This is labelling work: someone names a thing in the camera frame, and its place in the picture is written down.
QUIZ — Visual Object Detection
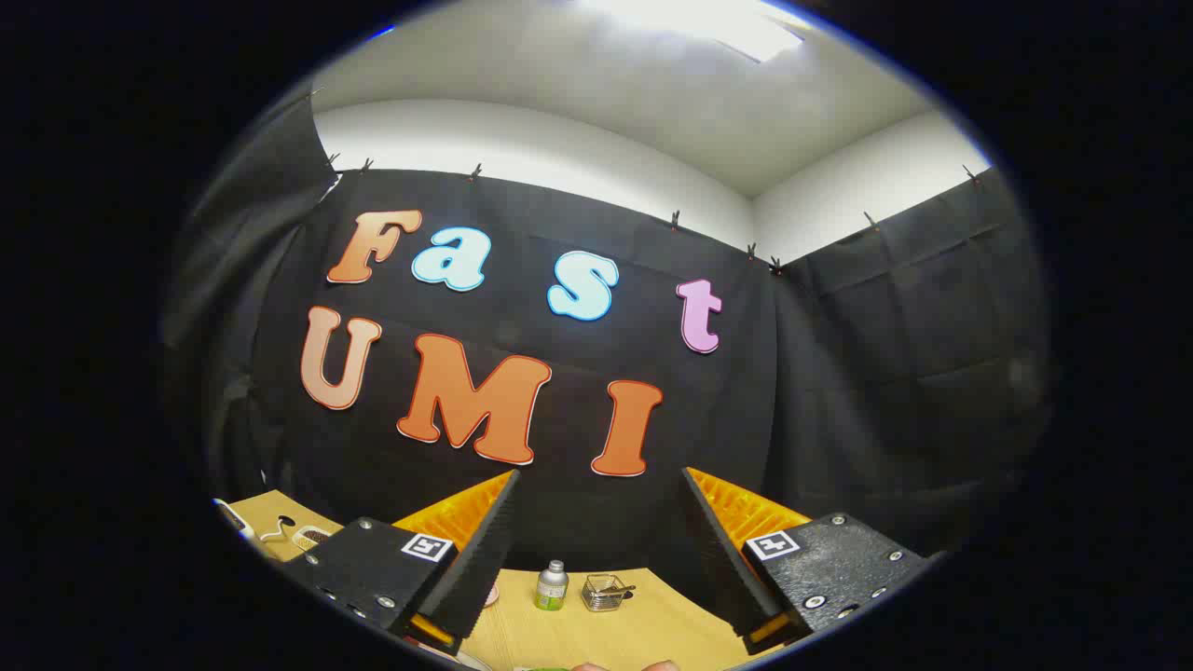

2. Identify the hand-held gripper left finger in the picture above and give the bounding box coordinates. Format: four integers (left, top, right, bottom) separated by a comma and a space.
278, 469, 523, 657

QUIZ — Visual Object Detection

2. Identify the silver green-label bottle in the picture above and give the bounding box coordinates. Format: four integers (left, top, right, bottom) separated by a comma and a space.
535, 560, 569, 612

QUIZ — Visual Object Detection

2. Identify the row of black clips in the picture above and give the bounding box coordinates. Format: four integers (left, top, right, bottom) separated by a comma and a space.
317, 154, 984, 276

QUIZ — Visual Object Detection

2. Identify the cream toaster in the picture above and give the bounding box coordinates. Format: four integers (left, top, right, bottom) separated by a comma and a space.
216, 500, 273, 560

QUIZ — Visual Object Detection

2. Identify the ceiling light panel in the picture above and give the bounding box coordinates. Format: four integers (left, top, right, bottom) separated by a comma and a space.
578, 0, 807, 64

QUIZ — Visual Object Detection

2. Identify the small wire basket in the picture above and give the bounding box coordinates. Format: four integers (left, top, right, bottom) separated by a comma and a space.
583, 575, 638, 613

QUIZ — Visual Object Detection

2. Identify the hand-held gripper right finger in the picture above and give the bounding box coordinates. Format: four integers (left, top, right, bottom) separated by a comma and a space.
680, 466, 938, 657

